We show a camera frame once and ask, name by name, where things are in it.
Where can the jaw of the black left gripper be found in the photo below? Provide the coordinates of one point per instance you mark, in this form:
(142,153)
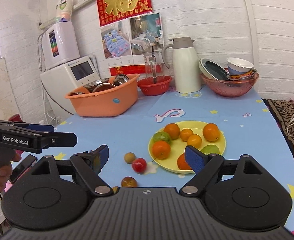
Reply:
(50,138)

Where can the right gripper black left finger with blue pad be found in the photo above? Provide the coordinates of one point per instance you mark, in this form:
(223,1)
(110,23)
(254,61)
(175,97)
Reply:
(87,166)

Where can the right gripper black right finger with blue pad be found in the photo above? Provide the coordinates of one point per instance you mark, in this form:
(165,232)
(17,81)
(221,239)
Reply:
(206,169)

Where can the dark orange mandarin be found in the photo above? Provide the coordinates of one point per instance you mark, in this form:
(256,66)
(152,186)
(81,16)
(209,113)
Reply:
(182,164)

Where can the small yellow orange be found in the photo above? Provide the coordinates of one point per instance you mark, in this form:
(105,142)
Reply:
(195,141)

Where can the round orange fruit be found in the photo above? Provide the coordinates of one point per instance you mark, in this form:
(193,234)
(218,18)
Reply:
(211,132)

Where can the yellow-brown small fruit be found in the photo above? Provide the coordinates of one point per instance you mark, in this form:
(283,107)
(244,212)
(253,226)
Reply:
(115,189)

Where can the small orange kumquat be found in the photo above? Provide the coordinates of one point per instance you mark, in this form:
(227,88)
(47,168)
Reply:
(185,134)

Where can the brown longan fruit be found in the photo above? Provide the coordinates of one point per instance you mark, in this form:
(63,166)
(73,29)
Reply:
(129,157)

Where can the orange with stem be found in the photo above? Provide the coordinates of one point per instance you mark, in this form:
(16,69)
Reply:
(160,150)

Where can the large orange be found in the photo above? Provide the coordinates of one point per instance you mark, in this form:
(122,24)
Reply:
(173,130)

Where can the red plum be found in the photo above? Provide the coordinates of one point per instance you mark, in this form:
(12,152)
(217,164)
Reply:
(139,165)

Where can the person's left hand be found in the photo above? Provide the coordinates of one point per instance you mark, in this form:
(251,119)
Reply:
(6,171)

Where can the light green apple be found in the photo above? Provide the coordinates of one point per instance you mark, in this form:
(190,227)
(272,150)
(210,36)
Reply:
(210,149)

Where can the yellow plastic plate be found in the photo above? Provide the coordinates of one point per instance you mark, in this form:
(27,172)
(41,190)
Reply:
(178,146)

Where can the white countertop appliance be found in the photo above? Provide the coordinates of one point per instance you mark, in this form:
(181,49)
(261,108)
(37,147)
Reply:
(62,79)

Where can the green guava fruit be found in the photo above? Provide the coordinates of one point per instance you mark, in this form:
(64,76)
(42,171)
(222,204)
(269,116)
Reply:
(162,136)

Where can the blue patterned tablecloth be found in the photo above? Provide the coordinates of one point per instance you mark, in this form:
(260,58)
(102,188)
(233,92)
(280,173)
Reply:
(154,210)

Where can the orange plastic basket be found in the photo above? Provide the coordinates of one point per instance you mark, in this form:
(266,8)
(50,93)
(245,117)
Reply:
(107,103)

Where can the pink glass bowl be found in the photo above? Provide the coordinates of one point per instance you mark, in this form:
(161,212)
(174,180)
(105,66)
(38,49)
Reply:
(231,89)

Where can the white water purifier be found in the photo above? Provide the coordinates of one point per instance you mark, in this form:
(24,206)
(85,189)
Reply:
(59,44)

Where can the red plastic colander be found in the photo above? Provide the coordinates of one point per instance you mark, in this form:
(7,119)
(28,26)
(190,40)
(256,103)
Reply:
(149,88)

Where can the leopard print blanket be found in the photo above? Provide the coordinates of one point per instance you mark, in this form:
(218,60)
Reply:
(282,111)

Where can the white blue ceramic bowl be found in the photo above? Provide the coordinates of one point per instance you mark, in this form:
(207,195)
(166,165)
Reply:
(238,66)

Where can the white thermos jug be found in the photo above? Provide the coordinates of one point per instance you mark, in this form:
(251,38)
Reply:
(185,64)

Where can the glass pitcher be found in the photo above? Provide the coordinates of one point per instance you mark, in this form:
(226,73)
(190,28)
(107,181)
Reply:
(153,68)

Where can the bedding calendar poster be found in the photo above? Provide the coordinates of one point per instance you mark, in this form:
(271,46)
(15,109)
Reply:
(131,32)

